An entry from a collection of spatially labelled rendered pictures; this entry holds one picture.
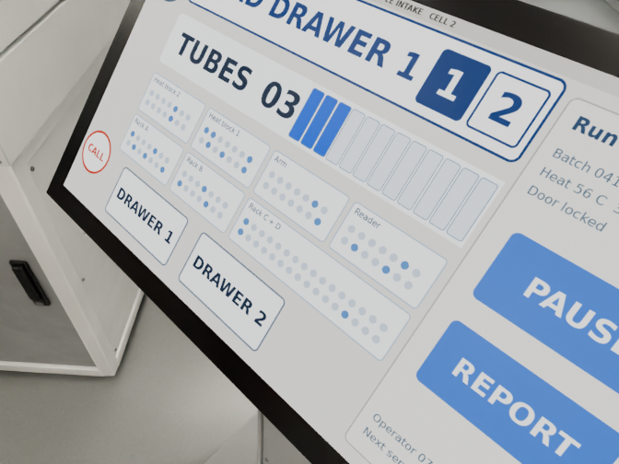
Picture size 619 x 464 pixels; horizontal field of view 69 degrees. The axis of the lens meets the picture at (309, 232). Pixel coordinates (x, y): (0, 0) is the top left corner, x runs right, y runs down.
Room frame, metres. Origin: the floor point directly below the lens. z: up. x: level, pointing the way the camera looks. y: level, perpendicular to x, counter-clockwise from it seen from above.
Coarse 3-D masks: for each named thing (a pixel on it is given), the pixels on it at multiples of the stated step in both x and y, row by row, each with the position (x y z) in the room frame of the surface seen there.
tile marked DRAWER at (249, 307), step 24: (192, 264) 0.22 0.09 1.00; (216, 264) 0.22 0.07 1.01; (240, 264) 0.21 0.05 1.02; (192, 288) 0.21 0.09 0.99; (216, 288) 0.20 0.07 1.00; (240, 288) 0.20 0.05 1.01; (264, 288) 0.19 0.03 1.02; (216, 312) 0.19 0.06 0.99; (240, 312) 0.19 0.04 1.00; (264, 312) 0.18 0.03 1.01; (240, 336) 0.17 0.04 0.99; (264, 336) 0.17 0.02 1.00
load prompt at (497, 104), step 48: (192, 0) 0.39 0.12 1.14; (240, 0) 0.37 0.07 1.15; (288, 0) 0.35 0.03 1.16; (336, 0) 0.33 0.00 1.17; (288, 48) 0.32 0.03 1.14; (336, 48) 0.31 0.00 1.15; (384, 48) 0.29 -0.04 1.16; (432, 48) 0.28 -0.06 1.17; (480, 48) 0.27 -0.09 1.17; (384, 96) 0.27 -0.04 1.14; (432, 96) 0.26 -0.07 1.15; (480, 96) 0.25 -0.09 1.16; (528, 96) 0.24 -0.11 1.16; (480, 144) 0.23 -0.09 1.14; (528, 144) 0.22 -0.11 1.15
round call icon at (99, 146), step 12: (96, 132) 0.35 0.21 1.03; (84, 144) 0.34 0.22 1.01; (96, 144) 0.34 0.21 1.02; (108, 144) 0.33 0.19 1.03; (84, 156) 0.33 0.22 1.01; (96, 156) 0.33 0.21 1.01; (108, 156) 0.32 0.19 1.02; (84, 168) 0.32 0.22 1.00; (96, 168) 0.32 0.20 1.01; (96, 180) 0.31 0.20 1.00
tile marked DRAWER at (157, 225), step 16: (128, 176) 0.30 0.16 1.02; (112, 192) 0.30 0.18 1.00; (128, 192) 0.29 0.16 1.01; (144, 192) 0.28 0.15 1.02; (112, 208) 0.28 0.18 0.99; (128, 208) 0.28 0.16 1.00; (144, 208) 0.27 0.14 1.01; (160, 208) 0.27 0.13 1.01; (176, 208) 0.26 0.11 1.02; (128, 224) 0.27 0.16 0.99; (144, 224) 0.26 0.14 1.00; (160, 224) 0.26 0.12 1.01; (176, 224) 0.25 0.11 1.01; (144, 240) 0.25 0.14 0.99; (160, 240) 0.25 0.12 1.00; (176, 240) 0.24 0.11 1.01; (160, 256) 0.24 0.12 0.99
